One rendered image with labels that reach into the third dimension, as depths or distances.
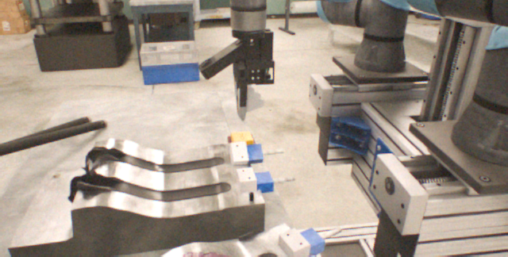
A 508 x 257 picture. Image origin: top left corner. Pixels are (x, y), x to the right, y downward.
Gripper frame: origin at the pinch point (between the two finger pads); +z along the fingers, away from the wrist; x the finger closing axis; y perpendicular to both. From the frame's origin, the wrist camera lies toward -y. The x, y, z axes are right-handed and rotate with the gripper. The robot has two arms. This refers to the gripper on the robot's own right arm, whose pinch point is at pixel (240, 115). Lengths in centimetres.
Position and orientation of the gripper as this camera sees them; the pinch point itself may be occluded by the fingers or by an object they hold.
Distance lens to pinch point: 85.0
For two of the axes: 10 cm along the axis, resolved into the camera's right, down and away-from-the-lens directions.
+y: 9.8, -0.9, 1.8
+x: -2.0, -4.3, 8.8
